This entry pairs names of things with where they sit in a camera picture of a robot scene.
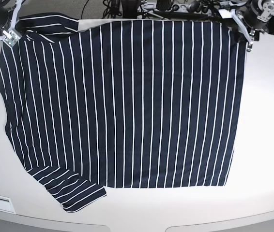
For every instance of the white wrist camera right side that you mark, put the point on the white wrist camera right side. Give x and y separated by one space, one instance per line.
11 37

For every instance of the navy white striped T-shirt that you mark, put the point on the navy white striped T-shirt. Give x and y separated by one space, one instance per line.
126 104

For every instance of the white power strip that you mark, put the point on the white power strip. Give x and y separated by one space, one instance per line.
177 8

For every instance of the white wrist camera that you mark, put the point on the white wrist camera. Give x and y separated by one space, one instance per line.
226 14
11 37

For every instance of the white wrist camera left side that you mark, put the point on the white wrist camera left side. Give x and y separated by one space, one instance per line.
226 14

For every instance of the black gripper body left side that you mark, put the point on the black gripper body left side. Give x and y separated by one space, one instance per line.
251 19

